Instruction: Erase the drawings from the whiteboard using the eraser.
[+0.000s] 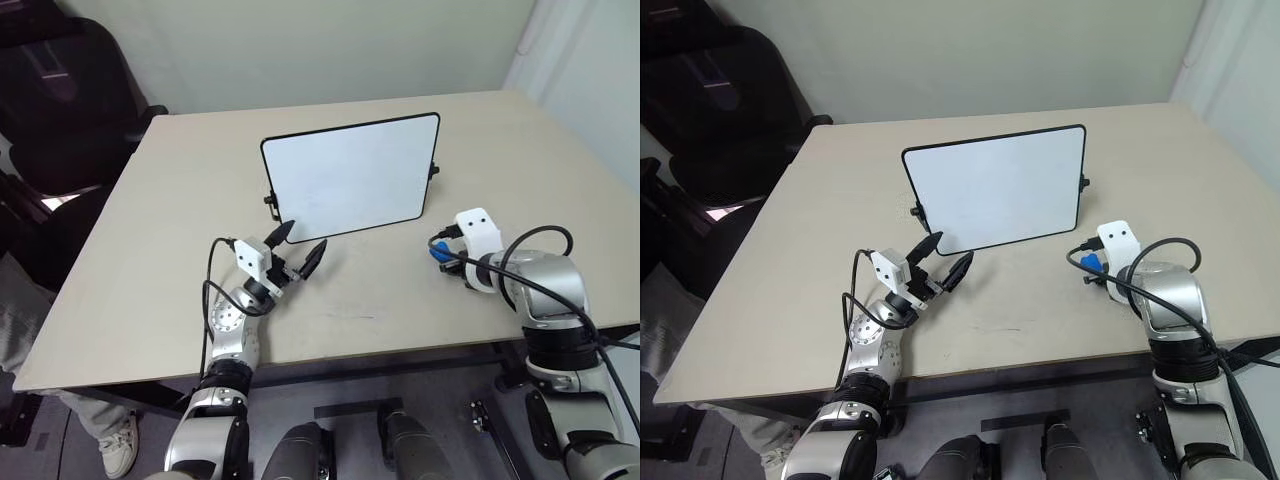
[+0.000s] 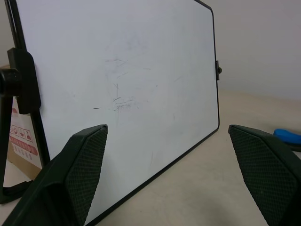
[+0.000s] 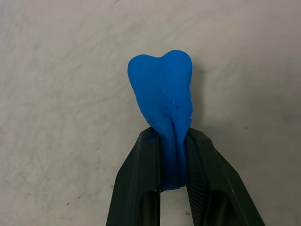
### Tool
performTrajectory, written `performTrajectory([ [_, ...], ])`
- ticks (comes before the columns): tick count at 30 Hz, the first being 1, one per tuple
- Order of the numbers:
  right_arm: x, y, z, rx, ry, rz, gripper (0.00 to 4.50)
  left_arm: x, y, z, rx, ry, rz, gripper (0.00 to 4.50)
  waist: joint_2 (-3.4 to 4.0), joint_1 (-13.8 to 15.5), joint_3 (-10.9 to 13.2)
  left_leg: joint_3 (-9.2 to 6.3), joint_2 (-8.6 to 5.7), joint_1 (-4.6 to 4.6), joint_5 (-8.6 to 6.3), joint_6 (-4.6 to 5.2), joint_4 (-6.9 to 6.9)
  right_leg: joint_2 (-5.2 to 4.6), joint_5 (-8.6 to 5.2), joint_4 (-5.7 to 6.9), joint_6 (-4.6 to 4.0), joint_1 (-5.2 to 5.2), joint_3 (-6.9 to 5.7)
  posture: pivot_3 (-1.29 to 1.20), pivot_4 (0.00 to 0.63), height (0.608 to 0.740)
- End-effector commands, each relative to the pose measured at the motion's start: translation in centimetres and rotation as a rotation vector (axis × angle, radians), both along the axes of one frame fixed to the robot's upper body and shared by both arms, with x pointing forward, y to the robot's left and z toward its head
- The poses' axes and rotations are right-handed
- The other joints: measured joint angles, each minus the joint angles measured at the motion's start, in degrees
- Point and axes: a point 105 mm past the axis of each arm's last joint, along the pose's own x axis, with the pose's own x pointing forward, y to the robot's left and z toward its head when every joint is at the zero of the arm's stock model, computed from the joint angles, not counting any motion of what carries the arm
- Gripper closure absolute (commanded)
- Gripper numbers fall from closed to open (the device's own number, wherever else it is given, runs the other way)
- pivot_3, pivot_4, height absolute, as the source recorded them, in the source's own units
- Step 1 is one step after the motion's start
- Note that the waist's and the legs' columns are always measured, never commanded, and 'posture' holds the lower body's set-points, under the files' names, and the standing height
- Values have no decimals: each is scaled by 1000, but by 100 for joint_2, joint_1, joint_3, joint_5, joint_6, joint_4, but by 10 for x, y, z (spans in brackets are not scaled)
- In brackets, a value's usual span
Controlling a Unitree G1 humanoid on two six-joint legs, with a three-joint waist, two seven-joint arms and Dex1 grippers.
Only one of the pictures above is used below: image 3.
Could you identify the blue clay lump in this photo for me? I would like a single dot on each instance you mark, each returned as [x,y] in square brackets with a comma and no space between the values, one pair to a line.
[162,94]

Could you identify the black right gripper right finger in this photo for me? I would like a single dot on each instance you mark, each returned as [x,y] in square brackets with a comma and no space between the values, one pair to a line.
[211,179]

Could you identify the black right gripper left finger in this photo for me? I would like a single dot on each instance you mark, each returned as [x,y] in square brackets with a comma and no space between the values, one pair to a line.
[134,179]

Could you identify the white whiteboard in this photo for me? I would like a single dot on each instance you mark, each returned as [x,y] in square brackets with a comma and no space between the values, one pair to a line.
[58,94]

